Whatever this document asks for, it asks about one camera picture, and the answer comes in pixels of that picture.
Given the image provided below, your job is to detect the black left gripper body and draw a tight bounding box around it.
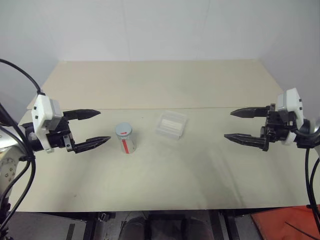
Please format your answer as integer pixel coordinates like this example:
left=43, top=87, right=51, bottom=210
left=46, top=119, right=76, bottom=152

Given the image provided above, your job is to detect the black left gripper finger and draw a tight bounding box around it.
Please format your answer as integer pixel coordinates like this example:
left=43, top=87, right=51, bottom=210
left=63, top=108, right=101, bottom=122
left=72, top=136, right=112, bottom=154

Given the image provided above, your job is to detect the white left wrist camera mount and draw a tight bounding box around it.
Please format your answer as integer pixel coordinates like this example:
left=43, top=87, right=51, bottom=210
left=31, top=93, right=64, bottom=154

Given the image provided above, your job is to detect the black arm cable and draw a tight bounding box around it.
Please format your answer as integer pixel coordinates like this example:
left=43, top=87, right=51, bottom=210
left=289, top=117, right=320, bottom=240
left=0, top=58, right=46, bottom=240

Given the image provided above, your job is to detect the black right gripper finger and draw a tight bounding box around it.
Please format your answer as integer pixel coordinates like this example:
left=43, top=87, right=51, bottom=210
left=223, top=133, right=270, bottom=153
left=230, top=106, right=271, bottom=119

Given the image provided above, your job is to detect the red box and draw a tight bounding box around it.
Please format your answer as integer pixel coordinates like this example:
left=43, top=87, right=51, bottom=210
left=250, top=204, right=320, bottom=240

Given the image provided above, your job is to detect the grey plastic jar lid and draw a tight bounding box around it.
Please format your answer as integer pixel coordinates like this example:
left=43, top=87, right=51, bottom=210
left=114, top=122, right=133, bottom=137

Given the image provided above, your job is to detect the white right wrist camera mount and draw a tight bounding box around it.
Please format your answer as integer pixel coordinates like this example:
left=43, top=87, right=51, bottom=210
left=276, top=87, right=305, bottom=146

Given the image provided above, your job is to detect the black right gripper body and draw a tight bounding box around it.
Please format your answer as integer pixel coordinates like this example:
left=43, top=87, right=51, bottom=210
left=260, top=103, right=297, bottom=144

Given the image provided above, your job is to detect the clear plastic container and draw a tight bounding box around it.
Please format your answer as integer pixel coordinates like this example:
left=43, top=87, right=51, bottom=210
left=154, top=110, right=190, bottom=141

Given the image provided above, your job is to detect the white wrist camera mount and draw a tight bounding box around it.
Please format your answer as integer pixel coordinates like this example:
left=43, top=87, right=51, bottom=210
left=276, top=87, right=305, bottom=146
left=31, top=93, right=64, bottom=154

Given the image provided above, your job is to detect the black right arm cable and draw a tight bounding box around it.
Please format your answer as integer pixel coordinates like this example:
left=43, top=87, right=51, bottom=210
left=289, top=117, right=320, bottom=240

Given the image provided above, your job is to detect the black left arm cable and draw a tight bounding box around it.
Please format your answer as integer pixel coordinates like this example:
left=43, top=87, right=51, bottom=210
left=0, top=58, right=46, bottom=240

